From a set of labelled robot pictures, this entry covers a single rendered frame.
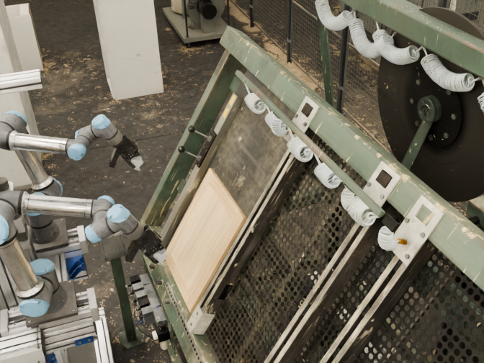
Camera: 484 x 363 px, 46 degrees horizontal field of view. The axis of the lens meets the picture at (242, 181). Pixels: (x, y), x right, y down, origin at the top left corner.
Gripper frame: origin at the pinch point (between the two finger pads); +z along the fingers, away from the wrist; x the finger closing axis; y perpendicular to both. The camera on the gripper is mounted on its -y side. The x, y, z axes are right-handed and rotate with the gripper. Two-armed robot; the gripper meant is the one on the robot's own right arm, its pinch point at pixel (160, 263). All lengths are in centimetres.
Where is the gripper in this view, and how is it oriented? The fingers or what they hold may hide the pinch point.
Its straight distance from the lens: 243.6
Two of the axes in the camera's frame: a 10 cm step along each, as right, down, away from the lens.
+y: 8.3, -5.6, -0.5
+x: -3.2, -5.4, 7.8
